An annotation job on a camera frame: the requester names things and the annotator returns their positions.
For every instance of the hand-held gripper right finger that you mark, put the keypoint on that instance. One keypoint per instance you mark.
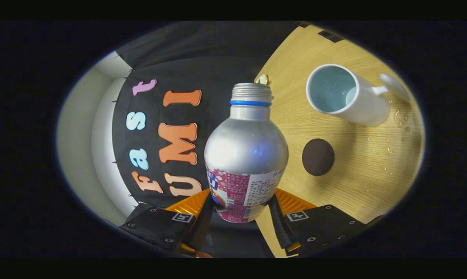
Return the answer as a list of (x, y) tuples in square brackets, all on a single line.
[(326, 226)]

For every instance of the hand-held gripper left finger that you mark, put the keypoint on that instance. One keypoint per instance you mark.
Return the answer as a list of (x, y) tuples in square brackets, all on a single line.
[(163, 226)]

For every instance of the dark brown round coaster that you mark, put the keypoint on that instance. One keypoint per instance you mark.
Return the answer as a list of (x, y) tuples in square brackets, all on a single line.
[(318, 157)]

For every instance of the silver bottle with pink label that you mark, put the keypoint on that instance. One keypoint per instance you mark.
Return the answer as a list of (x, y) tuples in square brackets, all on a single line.
[(245, 147)]

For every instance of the white cup with blue inside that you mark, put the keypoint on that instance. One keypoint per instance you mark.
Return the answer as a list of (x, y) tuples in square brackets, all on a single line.
[(367, 106)]

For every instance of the wooden table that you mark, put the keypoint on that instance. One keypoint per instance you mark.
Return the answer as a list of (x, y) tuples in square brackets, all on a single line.
[(365, 162)]

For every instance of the small white tray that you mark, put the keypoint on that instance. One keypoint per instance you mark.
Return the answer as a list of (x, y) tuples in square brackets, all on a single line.
[(262, 80)]

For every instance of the black backdrop cloth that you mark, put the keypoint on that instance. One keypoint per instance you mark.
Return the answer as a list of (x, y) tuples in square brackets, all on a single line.
[(217, 50)]

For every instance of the flat black block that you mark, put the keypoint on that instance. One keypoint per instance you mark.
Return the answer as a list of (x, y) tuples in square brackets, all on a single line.
[(330, 36), (303, 24)]

